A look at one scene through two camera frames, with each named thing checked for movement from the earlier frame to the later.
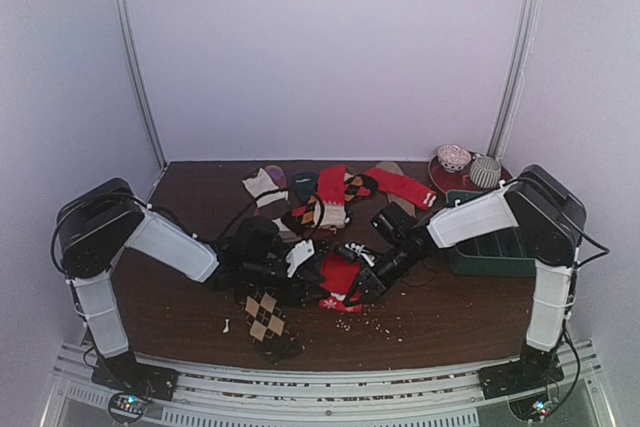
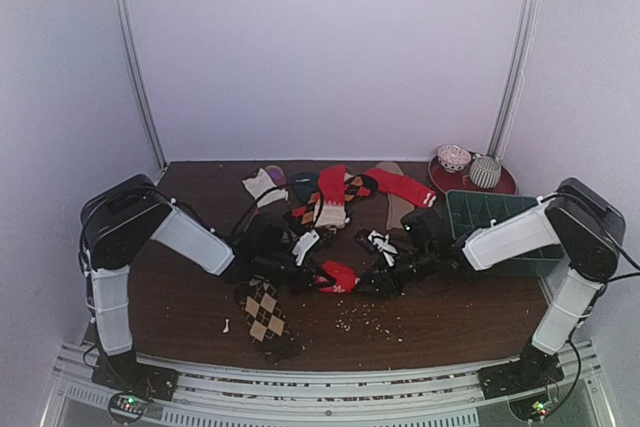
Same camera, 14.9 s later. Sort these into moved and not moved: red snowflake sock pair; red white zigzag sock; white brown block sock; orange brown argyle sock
Moved: red snowflake sock pair
Not moved: orange brown argyle sock; red white zigzag sock; white brown block sock
